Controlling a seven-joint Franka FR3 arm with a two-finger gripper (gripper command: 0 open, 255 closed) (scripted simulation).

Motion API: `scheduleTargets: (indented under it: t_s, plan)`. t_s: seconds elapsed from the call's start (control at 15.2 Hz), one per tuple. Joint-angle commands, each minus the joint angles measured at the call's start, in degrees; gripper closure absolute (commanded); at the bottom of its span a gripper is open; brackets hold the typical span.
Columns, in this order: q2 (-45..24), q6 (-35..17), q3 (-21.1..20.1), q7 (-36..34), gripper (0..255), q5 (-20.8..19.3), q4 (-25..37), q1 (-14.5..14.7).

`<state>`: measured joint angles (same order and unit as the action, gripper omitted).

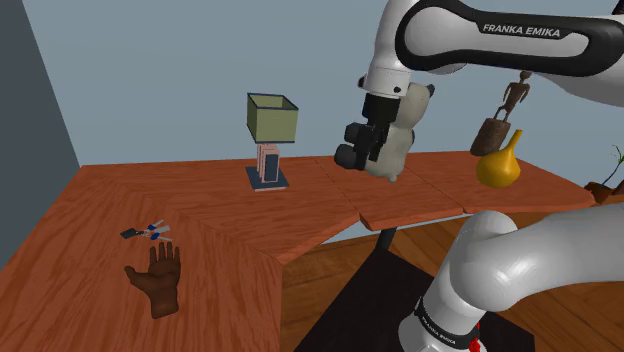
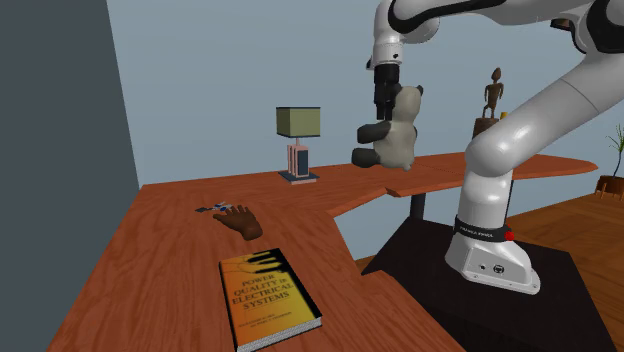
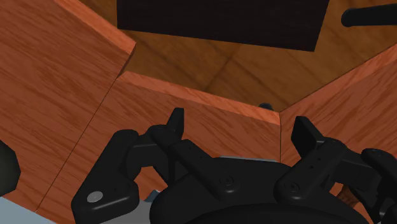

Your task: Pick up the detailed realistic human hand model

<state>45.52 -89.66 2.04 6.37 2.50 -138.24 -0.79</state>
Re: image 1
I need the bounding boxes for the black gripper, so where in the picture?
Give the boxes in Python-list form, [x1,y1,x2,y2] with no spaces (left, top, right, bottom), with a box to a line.
[353,91,402,172]

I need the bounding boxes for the white and black panda toy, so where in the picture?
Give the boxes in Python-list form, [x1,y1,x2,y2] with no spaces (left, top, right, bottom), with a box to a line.
[333,82,437,184]

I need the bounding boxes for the green shade table lamp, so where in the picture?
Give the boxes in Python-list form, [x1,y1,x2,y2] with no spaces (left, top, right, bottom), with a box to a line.
[245,92,300,193]

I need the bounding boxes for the brown human figure statue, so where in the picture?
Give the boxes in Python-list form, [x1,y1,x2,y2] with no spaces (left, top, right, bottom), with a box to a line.
[469,70,534,158]

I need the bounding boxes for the yellow gourd vase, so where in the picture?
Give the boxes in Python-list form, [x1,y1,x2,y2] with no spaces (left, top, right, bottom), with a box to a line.
[475,128,524,190]

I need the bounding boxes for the dark robot stand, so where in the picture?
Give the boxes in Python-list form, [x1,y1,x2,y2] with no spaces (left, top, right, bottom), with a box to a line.
[292,247,537,352]

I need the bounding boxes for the brown wooden desk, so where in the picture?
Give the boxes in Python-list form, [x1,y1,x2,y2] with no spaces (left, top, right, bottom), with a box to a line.
[0,149,611,352]

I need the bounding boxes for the brown potted plant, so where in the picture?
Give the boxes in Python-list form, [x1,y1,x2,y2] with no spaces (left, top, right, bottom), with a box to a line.
[583,144,624,205]

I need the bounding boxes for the brown hand figure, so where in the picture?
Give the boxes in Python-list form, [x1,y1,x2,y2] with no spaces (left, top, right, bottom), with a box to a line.
[123,241,183,321]

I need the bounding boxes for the blue handled scissors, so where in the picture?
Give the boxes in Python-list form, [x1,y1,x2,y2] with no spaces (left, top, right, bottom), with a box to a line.
[119,218,174,243]

